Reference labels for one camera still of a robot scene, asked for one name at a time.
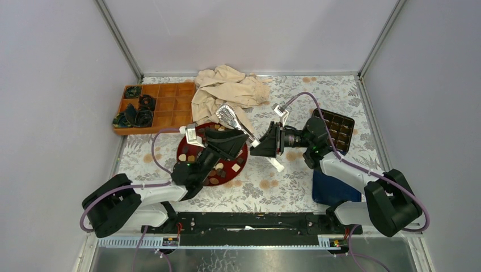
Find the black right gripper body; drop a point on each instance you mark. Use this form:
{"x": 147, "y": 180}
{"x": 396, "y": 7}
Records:
{"x": 292, "y": 138}

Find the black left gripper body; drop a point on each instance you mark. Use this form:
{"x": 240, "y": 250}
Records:
{"x": 206, "y": 160}

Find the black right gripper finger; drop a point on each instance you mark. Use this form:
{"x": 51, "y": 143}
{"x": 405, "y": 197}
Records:
{"x": 272, "y": 135}
{"x": 264, "y": 149}

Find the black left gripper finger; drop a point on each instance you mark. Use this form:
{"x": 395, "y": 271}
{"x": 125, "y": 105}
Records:
{"x": 224, "y": 136}
{"x": 227, "y": 148}

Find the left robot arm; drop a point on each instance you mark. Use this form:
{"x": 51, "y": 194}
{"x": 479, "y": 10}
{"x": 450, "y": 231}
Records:
{"x": 122, "y": 204}

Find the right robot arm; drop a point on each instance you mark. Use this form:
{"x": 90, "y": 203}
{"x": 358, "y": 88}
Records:
{"x": 390, "y": 204}

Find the navy chocolate box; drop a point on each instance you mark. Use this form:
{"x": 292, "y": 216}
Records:
{"x": 341, "y": 129}

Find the red round tray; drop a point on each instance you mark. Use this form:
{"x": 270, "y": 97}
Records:
{"x": 225, "y": 170}

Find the floral tablecloth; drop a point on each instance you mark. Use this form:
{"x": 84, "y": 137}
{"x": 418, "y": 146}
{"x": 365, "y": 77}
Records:
{"x": 260, "y": 187}

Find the beige crumpled cloth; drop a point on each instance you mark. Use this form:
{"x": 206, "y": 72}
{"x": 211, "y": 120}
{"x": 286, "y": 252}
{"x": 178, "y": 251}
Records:
{"x": 226, "y": 85}

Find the wooden compartment tray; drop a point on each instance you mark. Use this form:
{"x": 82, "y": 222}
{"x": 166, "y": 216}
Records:
{"x": 170, "y": 103}

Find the navy box lid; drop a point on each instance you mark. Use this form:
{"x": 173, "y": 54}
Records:
{"x": 328, "y": 190}

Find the dark rolled tie patterned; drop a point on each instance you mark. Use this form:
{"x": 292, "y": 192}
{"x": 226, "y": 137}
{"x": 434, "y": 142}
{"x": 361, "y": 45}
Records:
{"x": 143, "y": 118}

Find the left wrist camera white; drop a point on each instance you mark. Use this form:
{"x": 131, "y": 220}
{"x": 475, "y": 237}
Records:
{"x": 191, "y": 136}

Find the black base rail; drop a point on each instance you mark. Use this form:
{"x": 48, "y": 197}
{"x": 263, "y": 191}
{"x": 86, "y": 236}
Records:
{"x": 241, "y": 229}

